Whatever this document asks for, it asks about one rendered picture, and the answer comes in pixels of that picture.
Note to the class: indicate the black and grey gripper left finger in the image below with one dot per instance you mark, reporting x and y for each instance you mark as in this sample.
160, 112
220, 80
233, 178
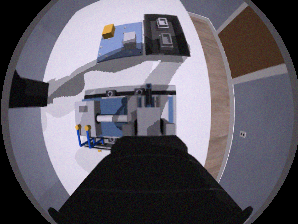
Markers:
130, 129

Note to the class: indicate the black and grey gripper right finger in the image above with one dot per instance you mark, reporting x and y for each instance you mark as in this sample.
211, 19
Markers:
167, 128

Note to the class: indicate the yellow brass block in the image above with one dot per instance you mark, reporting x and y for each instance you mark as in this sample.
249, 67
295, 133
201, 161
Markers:
108, 31

